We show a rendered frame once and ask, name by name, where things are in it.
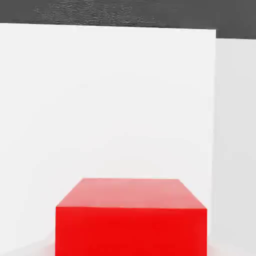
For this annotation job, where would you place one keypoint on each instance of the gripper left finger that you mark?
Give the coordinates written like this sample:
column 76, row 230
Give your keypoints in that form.
column 38, row 250

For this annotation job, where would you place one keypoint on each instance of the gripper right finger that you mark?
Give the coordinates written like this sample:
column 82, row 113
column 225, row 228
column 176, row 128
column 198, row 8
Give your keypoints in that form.
column 220, row 251

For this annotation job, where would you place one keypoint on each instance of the small red cube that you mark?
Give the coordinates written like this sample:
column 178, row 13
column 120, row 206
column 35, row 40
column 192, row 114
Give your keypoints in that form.
column 131, row 230

